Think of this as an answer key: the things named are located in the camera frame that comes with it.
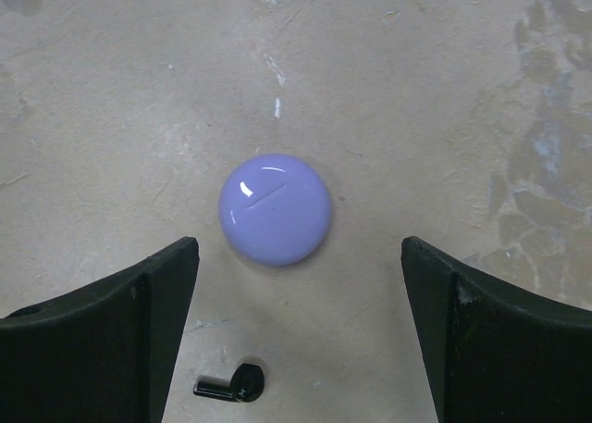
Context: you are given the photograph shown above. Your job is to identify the black earbud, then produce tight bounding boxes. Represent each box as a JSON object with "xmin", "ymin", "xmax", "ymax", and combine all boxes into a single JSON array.
[{"xmin": 192, "ymin": 363, "xmax": 265, "ymax": 403}]

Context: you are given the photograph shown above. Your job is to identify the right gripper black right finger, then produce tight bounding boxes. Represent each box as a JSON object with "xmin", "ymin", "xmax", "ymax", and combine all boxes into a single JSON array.
[{"xmin": 401, "ymin": 237, "xmax": 591, "ymax": 423}]

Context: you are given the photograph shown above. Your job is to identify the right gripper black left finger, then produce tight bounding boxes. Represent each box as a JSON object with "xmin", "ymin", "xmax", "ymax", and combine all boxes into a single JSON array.
[{"xmin": 1, "ymin": 237, "xmax": 199, "ymax": 422}]

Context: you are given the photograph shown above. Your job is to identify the purple round earbud charging case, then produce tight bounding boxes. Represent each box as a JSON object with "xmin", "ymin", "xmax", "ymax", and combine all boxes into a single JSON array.
[{"xmin": 218, "ymin": 154, "xmax": 332, "ymax": 267}]

